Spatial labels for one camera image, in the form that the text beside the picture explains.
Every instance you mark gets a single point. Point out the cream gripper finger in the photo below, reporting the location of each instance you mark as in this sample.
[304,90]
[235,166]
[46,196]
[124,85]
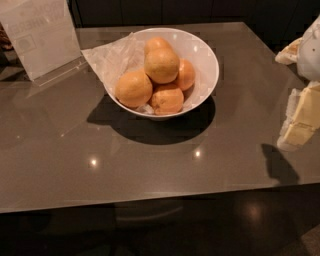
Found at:
[288,55]
[302,117]

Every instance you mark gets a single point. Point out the back orange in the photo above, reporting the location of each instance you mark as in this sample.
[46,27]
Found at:
[156,43]

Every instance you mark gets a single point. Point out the acrylic sign holder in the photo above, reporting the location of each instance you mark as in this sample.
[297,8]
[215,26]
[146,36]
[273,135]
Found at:
[44,40]

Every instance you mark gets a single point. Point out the right orange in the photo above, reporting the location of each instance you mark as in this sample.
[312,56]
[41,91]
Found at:
[186,75]

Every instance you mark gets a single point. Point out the front bottom orange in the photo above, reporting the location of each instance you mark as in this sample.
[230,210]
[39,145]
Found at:
[167,99]

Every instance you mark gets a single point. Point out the white paper liner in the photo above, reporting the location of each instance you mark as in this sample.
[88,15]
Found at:
[111,61]

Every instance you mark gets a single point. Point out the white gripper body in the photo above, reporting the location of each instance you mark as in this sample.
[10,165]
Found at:
[310,55]

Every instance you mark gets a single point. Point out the white ceramic bowl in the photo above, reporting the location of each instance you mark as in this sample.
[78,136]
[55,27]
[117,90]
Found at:
[199,54]

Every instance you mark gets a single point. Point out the left front orange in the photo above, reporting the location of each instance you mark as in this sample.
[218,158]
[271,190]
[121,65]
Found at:
[134,89]

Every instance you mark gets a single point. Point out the top orange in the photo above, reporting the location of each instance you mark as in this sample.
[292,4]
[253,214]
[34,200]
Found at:
[162,65]

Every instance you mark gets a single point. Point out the orange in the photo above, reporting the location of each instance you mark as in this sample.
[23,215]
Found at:
[167,99]
[186,75]
[156,43]
[134,89]
[162,65]

